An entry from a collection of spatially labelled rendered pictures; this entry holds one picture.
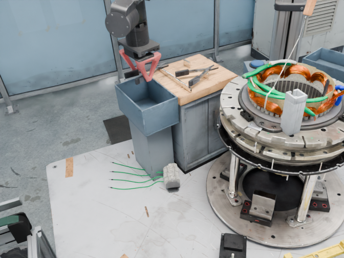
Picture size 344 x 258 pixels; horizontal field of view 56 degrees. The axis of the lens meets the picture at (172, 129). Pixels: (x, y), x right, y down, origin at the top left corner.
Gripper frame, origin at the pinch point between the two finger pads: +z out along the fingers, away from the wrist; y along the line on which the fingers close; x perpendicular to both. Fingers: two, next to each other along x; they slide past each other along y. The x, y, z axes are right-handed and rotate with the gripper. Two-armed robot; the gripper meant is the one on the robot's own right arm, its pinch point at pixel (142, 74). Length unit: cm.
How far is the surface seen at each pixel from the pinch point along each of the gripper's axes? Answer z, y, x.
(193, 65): 5.0, -1.4, 19.1
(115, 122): 111, -130, 45
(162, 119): 9.6, 8.6, -1.0
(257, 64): 7.1, 9.0, 36.4
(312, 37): 86, -85, 231
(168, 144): 21.5, 6.5, 1.7
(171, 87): 4.9, 4.0, 6.3
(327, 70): 6, 27, 46
